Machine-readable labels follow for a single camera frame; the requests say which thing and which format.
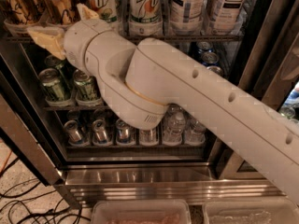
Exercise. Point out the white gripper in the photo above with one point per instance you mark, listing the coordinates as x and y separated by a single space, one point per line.
76 42

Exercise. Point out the orange lacroix can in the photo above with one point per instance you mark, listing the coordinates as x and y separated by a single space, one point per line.
22 11
63 12

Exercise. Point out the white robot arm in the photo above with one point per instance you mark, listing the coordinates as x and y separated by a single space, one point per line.
139 82

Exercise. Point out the second row left green can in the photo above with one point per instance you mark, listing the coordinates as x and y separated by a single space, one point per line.
62 66

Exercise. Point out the left 7UP can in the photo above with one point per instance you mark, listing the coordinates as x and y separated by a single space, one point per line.
106 9

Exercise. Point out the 7up can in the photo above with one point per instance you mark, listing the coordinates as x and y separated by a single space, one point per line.
145 11
106 9

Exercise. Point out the front left green can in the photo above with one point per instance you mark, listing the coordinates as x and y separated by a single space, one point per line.
53 85

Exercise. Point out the front right green can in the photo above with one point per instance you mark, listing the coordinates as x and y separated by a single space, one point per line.
86 86

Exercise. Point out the right 7UP can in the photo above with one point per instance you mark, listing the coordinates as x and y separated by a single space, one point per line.
145 11

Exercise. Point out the left silver blue can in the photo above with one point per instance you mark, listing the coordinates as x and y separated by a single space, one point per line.
74 132

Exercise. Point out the silver blue can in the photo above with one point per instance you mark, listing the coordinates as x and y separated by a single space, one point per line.
99 131
74 132
123 131

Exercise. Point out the steel fridge door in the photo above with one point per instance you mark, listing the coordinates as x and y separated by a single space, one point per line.
32 132

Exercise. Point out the middle silver blue can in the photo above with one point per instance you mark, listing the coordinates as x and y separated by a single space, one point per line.
99 131

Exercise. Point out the right silver blue can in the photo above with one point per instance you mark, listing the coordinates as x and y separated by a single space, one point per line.
123 131

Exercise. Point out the second row right Pepsi can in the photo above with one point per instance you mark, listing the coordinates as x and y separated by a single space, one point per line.
209 59

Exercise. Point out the front right Pepsi can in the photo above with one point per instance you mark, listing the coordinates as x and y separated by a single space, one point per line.
216 69

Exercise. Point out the left Teas Tea bottle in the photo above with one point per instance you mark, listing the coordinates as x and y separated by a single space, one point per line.
186 11

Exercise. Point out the teas tea bottle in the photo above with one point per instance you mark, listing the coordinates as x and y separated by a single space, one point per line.
224 10
186 11

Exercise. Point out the left water bottle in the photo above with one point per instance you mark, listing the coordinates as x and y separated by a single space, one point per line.
148 137

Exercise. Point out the water bottle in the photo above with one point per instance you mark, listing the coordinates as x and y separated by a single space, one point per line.
195 133
148 137
174 125

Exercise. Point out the middle water bottle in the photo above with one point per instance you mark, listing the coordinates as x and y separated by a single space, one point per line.
174 125

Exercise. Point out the right Teas Tea bottle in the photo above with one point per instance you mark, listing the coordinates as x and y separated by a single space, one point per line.
224 10

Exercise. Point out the right water bottle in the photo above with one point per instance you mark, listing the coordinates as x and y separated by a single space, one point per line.
195 133

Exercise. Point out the left clear plastic bin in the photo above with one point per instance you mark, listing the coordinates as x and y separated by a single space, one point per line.
141 212

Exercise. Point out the clear plastic bin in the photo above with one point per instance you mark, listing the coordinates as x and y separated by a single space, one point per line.
141 212
265 210

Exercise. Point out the right clear plastic bin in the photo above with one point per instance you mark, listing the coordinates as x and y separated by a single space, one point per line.
265 210

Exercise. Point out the top wire shelf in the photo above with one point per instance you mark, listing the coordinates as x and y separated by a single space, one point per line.
136 39

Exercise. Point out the wire shelf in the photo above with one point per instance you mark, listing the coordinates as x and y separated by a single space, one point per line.
136 39
76 107

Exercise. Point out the middle wire shelf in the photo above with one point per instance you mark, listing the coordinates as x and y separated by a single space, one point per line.
76 107

